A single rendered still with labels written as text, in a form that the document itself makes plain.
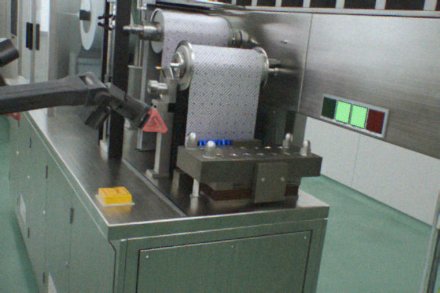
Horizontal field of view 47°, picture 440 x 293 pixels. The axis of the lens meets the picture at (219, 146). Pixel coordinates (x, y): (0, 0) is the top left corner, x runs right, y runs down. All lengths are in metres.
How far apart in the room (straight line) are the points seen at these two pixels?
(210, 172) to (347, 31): 0.52
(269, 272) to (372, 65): 0.63
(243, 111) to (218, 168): 0.29
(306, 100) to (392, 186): 3.02
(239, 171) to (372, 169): 3.33
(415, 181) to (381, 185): 0.37
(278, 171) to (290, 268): 0.30
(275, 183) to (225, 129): 0.25
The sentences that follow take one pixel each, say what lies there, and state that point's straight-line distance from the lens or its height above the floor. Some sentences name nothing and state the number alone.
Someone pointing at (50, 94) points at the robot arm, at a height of 1.18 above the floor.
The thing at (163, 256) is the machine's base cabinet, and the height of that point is 0.80.
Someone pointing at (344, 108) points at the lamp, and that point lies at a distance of 1.40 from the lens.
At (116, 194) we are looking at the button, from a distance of 1.34.
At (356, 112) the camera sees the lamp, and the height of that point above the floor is 1.19.
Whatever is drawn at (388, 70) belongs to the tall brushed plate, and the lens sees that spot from 1.31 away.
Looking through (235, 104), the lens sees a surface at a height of 1.15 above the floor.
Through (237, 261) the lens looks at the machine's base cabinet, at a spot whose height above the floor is 0.76.
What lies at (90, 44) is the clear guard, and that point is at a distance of 2.44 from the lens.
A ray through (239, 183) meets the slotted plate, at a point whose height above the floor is 0.96.
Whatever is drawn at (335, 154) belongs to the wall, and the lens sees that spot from 5.00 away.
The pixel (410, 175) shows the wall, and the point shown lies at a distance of 4.36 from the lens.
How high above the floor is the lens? 1.37
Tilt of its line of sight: 13 degrees down
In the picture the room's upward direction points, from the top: 6 degrees clockwise
